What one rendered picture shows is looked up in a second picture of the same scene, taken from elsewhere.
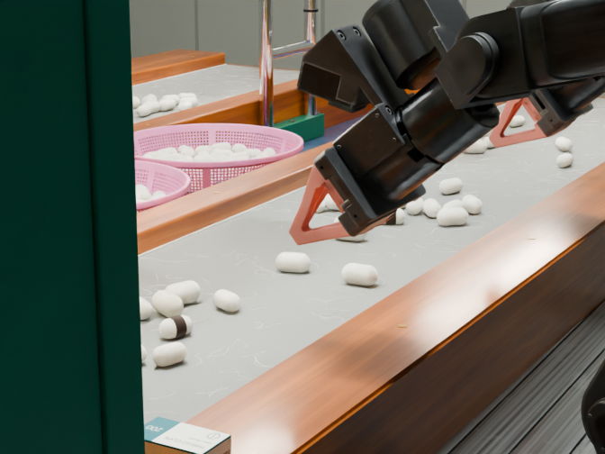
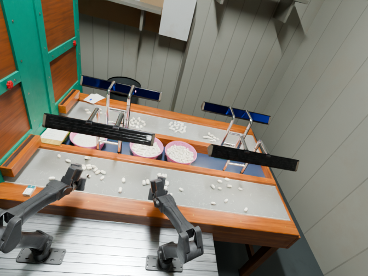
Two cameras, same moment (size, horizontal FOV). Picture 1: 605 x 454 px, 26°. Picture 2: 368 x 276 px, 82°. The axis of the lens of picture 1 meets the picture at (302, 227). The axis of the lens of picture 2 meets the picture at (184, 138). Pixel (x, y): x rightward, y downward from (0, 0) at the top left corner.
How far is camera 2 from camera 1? 146 cm
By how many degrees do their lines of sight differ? 48
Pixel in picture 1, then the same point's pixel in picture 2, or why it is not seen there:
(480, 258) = (128, 203)
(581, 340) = (136, 227)
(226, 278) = (116, 174)
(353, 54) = not seen: hidden behind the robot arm
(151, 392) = not seen: hidden behind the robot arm
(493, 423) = (93, 222)
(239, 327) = (95, 182)
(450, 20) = (67, 176)
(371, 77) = not seen: hidden behind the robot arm
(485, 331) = (99, 212)
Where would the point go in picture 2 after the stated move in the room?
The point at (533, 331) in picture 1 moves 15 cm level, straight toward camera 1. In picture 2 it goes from (121, 219) to (93, 224)
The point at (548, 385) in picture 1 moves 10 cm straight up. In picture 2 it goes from (113, 226) to (113, 217)
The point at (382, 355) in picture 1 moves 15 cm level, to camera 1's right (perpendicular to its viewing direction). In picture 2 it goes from (74, 202) to (79, 225)
